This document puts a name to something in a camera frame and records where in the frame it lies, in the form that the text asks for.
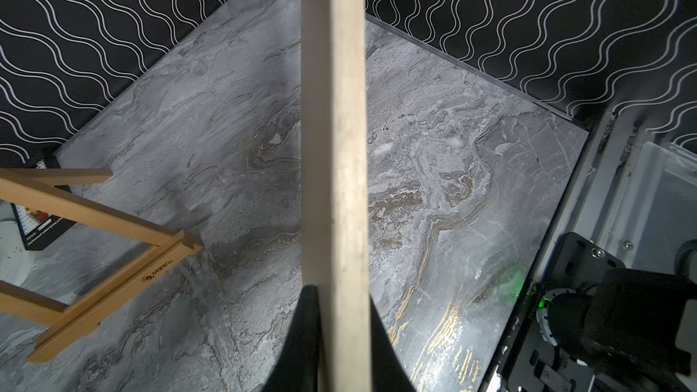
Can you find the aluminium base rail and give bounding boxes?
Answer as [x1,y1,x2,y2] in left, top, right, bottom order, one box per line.
[478,113,697,392]

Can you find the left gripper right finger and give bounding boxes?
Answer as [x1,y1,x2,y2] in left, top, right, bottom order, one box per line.
[370,301,415,392]

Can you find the wooden easel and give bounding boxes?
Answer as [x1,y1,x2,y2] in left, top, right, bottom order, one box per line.
[0,167,203,364]

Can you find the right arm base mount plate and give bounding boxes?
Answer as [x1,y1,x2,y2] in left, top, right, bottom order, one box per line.
[480,232,624,391]

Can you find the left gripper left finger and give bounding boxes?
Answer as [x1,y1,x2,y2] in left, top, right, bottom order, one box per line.
[262,285,321,392]

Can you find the small black tray box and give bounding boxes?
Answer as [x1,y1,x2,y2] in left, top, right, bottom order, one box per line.
[11,154,76,252]

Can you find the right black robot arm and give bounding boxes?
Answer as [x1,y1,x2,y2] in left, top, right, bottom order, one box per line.
[537,240,696,391]

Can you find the plywood board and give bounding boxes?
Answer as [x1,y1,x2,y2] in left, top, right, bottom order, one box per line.
[301,0,372,391]

